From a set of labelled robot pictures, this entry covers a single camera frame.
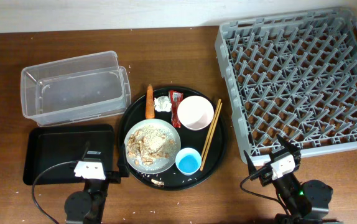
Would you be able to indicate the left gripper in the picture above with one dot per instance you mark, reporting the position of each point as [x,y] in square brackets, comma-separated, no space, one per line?
[122,170]

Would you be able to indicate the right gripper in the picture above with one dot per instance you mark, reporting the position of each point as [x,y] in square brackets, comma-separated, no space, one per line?
[293,150]

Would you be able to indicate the grey plate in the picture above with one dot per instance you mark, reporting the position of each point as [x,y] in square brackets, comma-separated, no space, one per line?
[160,165]

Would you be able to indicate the orange carrot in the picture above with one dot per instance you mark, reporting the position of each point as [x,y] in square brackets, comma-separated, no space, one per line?
[149,114]

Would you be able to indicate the wooden chopstick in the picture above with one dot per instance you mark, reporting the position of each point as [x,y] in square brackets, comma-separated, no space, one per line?
[210,140]
[210,128]

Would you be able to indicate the white tissue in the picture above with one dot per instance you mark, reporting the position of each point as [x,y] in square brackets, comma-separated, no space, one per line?
[162,104]

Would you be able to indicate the blue cup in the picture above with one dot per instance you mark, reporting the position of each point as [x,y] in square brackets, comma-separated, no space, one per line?
[188,161]

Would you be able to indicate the pink bowl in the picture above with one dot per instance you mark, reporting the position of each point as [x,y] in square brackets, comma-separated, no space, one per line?
[195,112]

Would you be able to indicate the red snack wrapper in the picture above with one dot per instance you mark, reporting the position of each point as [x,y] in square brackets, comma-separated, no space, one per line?
[175,99]

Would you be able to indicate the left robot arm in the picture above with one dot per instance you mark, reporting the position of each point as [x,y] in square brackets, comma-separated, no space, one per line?
[87,206]

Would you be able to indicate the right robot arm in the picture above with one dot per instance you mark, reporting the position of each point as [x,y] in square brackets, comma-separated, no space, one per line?
[306,202]

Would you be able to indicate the grey dishwasher rack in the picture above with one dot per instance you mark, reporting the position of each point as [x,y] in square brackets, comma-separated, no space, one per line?
[292,76]

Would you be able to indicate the peanut on tray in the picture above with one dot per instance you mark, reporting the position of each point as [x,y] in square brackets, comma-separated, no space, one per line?
[157,182]

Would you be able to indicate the black rectangular tray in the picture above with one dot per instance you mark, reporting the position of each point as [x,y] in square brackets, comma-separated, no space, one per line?
[59,145]

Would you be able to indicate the clear plastic bin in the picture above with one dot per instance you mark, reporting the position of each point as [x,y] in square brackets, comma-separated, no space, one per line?
[75,89]

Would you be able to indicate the round black tray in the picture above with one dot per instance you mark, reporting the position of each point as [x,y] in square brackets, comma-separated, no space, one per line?
[173,179]

